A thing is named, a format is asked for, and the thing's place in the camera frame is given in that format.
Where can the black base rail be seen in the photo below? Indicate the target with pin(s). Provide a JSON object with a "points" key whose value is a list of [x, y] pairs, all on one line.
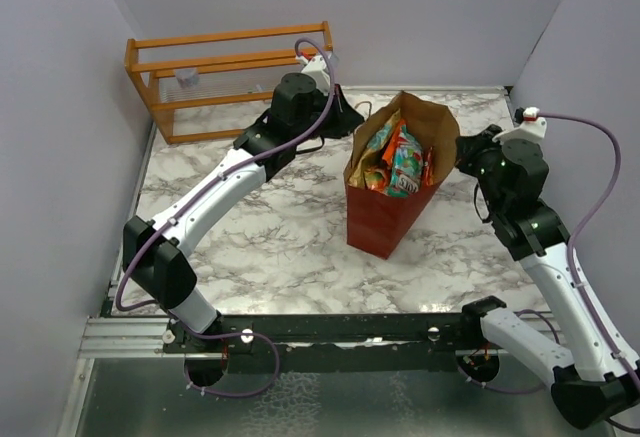
{"points": [[332, 343]]}

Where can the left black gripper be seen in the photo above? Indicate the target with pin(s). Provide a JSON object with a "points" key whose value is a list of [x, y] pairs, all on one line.
{"points": [[346, 117]]}

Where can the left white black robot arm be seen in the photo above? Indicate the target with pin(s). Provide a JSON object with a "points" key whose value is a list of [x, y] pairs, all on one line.
{"points": [[156, 252]]}

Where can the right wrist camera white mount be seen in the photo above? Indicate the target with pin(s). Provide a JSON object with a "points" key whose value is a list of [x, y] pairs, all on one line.
{"points": [[529, 125]]}

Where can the orange wooden rack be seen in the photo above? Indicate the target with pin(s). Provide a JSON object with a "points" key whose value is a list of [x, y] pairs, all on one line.
{"points": [[246, 75]]}

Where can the red brown paper bag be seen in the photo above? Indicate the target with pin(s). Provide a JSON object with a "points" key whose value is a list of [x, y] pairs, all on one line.
{"points": [[376, 223]]}

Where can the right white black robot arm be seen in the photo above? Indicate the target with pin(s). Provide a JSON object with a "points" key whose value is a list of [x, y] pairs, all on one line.
{"points": [[595, 374]]}

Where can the small patterned cup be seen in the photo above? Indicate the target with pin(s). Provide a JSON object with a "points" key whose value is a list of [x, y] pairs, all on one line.
{"points": [[187, 77]]}

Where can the red orange snack packet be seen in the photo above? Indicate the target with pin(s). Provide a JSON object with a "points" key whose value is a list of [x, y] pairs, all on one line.
{"points": [[428, 167]]}

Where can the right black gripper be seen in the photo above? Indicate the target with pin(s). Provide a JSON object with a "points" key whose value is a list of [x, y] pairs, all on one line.
{"points": [[470, 146]]}

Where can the teal Fox's candy bag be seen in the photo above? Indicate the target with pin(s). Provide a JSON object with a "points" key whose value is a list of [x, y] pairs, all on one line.
{"points": [[406, 164]]}

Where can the orange silver snack packet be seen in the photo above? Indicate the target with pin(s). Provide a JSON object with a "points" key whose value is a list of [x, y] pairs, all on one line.
{"points": [[390, 149]]}

